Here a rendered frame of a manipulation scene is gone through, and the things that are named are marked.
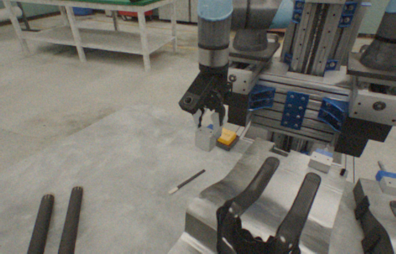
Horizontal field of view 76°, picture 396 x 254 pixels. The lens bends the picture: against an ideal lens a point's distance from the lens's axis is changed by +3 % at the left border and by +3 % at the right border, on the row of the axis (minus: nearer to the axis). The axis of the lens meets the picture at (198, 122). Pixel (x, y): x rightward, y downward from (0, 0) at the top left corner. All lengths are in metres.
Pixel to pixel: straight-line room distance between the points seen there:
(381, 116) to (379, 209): 0.35
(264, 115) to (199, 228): 0.75
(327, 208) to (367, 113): 0.43
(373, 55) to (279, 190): 0.63
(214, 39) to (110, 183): 0.51
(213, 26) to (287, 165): 0.42
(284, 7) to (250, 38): 0.44
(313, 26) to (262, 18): 0.54
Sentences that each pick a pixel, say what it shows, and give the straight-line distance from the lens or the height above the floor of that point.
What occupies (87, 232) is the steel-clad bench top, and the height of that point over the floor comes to 0.80.
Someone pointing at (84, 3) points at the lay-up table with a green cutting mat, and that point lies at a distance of 3.94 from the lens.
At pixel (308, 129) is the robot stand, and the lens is 1.19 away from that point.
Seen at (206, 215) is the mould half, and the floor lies 0.93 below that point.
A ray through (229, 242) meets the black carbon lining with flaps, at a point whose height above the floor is 0.88.
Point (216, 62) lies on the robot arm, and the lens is 0.59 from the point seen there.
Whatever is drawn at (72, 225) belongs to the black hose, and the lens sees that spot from 0.67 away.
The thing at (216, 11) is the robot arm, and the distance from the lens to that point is 0.57.
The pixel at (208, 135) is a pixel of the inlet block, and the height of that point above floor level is 0.96.
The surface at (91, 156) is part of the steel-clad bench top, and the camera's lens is 0.93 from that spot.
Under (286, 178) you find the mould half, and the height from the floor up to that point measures 0.89.
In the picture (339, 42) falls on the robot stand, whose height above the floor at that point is 1.06.
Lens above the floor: 1.37
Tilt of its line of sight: 34 degrees down
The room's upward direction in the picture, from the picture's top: straight up
